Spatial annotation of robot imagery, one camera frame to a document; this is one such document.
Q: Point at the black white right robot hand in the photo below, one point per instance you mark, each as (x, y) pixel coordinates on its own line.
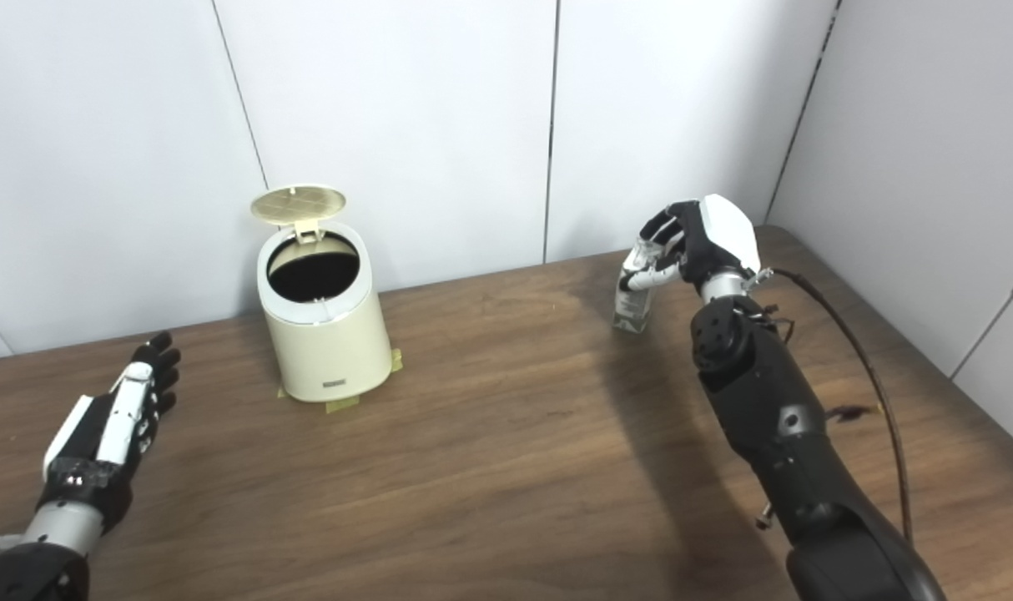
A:
(723, 238)

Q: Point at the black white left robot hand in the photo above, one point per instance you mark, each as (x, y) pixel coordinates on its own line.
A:
(89, 451)

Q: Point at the white green milk carton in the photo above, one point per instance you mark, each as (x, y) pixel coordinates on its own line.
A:
(632, 309)

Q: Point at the cream-colored bin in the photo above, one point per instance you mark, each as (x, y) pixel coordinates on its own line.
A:
(331, 351)

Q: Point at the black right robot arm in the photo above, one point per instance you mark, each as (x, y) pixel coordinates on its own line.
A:
(773, 401)

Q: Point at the yellow tape piece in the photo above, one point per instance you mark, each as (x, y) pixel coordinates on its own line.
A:
(342, 405)
(396, 361)

